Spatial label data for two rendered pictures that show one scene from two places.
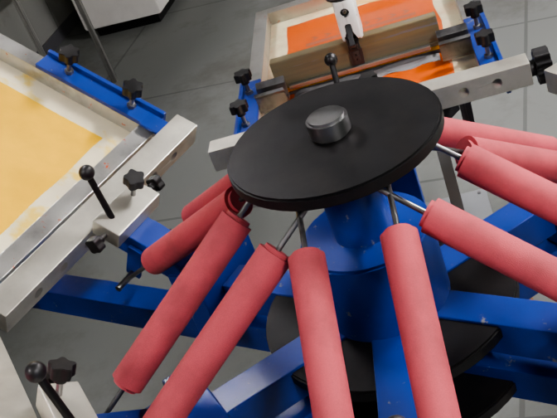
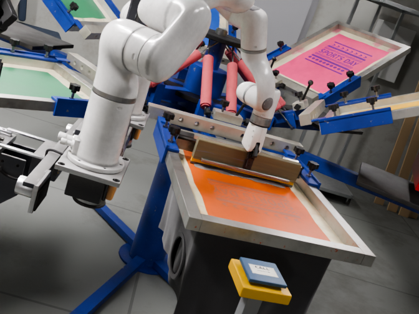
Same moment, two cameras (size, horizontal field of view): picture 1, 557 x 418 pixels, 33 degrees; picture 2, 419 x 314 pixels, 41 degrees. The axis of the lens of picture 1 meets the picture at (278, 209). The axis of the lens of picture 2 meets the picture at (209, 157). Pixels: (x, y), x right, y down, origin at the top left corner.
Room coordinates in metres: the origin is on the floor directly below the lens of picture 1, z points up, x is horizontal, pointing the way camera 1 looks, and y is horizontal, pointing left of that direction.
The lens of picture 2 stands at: (3.67, -1.40, 1.59)
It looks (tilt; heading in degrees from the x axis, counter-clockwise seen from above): 18 degrees down; 150
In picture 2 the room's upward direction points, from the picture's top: 19 degrees clockwise
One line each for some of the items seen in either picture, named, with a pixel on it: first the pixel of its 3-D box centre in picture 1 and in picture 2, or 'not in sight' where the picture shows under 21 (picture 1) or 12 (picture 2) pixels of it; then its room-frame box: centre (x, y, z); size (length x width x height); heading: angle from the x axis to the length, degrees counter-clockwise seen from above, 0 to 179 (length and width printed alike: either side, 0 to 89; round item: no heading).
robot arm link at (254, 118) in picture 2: not in sight; (260, 118); (2.05, -0.31, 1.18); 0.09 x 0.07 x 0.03; 167
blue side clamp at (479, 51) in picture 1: (485, 52); (165, 141); (1.89, -0.56, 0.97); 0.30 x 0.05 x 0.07; 167
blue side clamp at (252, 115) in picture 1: (251, 119); (298, 174); (2.01, -0.02, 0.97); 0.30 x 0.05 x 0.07; 167
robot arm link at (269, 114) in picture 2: not in sight; (257, 99); (2.06, -0.36, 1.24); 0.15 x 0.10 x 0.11; 101
